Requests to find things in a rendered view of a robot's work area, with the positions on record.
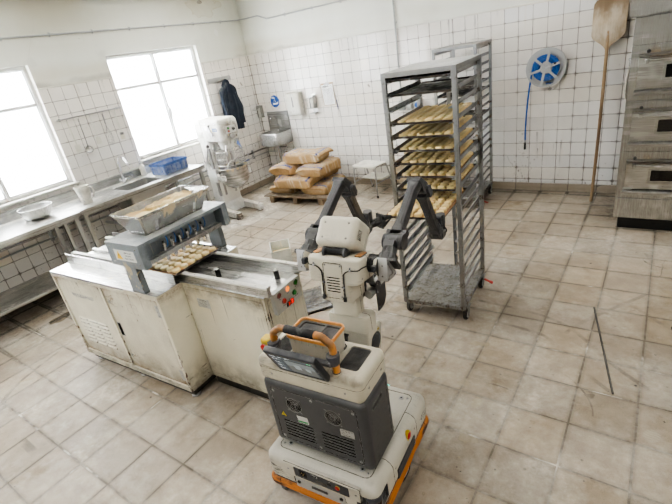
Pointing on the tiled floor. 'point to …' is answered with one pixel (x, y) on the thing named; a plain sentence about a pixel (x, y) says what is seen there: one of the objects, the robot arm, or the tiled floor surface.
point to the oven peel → (602, 22)
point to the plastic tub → (281, 250)
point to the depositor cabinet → (137, 324)
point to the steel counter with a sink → (127, 193)
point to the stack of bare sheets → (315, 300)
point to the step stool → (372, 172)
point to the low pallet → (296, 197)
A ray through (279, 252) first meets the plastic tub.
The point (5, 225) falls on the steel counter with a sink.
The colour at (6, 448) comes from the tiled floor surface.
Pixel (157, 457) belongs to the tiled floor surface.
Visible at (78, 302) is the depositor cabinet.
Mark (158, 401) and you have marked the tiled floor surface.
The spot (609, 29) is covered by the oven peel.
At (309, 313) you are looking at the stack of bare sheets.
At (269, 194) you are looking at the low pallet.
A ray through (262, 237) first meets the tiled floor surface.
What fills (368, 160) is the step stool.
